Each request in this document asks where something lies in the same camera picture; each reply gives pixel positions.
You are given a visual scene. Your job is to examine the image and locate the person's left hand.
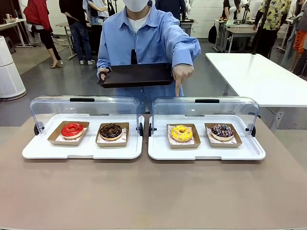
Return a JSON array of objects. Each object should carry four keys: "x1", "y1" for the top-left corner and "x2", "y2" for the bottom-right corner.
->
[{"x1": 172, "y1": 62, "x2": 195, "y2": 98}]

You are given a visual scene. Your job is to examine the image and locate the black serving tray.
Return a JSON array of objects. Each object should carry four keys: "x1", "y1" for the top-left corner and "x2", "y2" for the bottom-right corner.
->
[{"x1": 96, "y1": 62, "x2": 174, "y2": 89}]

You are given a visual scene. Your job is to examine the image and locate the yellow sprinkled donut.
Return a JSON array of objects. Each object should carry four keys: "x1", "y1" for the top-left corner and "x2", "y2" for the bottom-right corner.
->
[{"x1": 170, "y1": 124, "x2": 193, "y2": 142}]

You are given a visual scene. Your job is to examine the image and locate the white printed paper liner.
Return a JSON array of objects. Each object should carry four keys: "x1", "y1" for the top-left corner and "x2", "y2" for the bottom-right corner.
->
[
  {"x1": 56, "y1": 127, "x2": 88, "y2": 142},
  {"x1": 167, "y1": 126, "x2": 196, "y2": 146},
  {"x1": 207, "y1": 127, "x2": 241, "y2": 145},
  {"x1": 96, "y1": 127, "x2": 127, "y2": 144}
]

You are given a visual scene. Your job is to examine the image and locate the brown cardboard donut box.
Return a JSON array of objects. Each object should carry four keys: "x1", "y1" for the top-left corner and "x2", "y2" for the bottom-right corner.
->
[
  {"x1": 166, "y1": 123, "x2": 201, "y2": 150},
  {"x1": 204, "y1": 123, "x2": 243, "y2": 149},
  {"x1": 95, "y1": 122, "x2": 130, "y2": 148},
  {"x1": 47, "y1": 120, "x2": 90, "y2": 146}
]

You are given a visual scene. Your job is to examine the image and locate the person's left forearm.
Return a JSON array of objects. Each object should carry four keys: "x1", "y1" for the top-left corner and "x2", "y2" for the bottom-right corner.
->
[{"x1": 171, "y1": 35, "x2": 201, "y2": 70}]

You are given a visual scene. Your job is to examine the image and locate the person's right forearm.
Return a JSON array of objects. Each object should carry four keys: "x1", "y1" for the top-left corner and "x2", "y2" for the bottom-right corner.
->
[{"x1": 96, "y1": 54, "x2": 113, "y2": 74}]

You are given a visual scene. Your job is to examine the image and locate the person in blue shirt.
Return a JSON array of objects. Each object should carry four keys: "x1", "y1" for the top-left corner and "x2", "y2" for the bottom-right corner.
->
[{"x1": 96, "y1": 0, "x2": 201, "y2": 114}]

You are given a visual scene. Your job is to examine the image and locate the person in black shirt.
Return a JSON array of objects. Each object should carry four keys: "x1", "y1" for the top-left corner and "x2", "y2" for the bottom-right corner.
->
[{"x1": 59, "y1": 0, "x2": 95, "y2": 66}]

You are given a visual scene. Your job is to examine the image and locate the plain chocolate donut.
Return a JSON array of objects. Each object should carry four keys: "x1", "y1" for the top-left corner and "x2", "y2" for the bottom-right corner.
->
[{"x1": 99, "y1": 123, "x2": 123, "y2": 141}]

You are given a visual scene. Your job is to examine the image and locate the red glazed donut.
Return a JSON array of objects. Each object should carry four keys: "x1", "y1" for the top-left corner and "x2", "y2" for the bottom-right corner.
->
[{"x1": 60, "y1": 122, "x2": 84, "y2": 140}]

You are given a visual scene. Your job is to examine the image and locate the chocolate donut with colourful sprinkles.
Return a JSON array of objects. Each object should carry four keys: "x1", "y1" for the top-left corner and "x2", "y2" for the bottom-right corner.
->
[{"x1": 210, "y1": 123, "x2": 235, "y2": 141}]

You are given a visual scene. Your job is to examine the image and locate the person in yellow floral shirt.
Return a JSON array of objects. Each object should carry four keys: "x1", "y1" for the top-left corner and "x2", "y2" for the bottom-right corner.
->
[{"x1": 251, "y1": 0, "x2": 292, "y2": 59}]

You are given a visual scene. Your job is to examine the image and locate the clear plastic dome lid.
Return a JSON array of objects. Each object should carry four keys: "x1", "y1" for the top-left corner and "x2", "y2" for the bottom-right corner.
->
[
  {"x1": 148, "y1": 96, "x2": 260, "y2": 138},
  {"x1": 30, "y1": 95, "x2": 144, "y2": 138}
]

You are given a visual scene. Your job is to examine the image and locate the black backpack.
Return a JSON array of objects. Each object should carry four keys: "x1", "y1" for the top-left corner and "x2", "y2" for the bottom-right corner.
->
[{"x1": 208, "y1": 23, "x2": 218, "y2": 45}]

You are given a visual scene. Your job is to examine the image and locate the white lab desk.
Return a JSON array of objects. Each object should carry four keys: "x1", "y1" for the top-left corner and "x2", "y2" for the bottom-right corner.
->
[
  {"x1": 214, "y1": 19, "x2": 263, "y2": 54},
  {"x1": 0, "y1": 18, "x2": 34, "y2": 48}
]

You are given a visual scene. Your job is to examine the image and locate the large white table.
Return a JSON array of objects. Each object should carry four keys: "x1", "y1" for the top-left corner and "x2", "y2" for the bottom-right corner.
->
[{"x1": 205, "y1": 52, "x2": 307, "y2": 131}]

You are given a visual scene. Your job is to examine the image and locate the white face mask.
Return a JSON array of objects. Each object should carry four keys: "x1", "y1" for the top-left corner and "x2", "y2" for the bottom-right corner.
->
[{"x1": 123, "y1": 0, "x2": 149, "y2": 12}]

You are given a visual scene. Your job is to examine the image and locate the white display tray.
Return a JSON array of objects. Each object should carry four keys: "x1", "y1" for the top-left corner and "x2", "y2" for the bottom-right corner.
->
[
  {"x1": 148, "y1": 114, "x2": 266, "y2": 161},
  {"x1": 22, "y1": 114, "x2": 144, "y2": 161}
]

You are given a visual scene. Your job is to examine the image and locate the figure in red top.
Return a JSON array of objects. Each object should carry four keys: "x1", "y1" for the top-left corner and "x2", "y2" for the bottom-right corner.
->
[{"x1": 23, "y1": 0, "x2": 64, "y2": 69}]

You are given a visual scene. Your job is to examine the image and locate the white cylindrical air purifier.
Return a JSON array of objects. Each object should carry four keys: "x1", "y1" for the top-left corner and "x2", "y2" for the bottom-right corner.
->
[{"x1": 0, "y1": 35, "x2": 26, "y2": 98}]

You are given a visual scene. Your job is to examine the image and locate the mannequin in denim clothes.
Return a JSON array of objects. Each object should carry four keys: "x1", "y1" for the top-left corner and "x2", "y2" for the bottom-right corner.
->
[{"x1": 284, "y1": 0, "x2": 307, "y2": 75}]

